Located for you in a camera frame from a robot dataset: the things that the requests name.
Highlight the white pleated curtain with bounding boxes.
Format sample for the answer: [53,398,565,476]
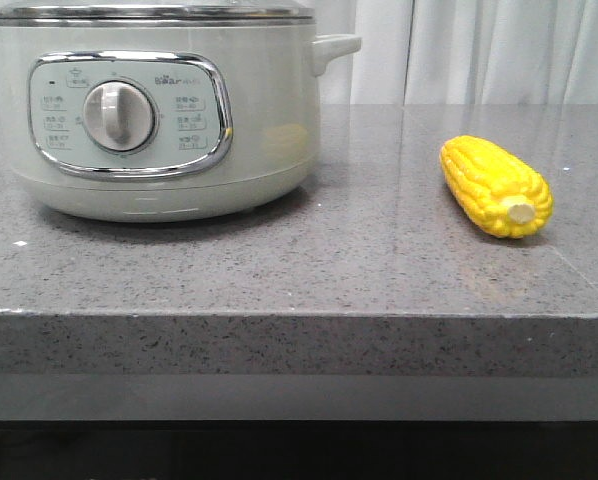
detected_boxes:
[0,0,598,106]

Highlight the yellow plastic corn cob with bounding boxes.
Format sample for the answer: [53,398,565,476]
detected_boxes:
[439,135,553,239]

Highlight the pale green electric cooking pot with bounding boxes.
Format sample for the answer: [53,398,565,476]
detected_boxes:
[0,5,361,222]

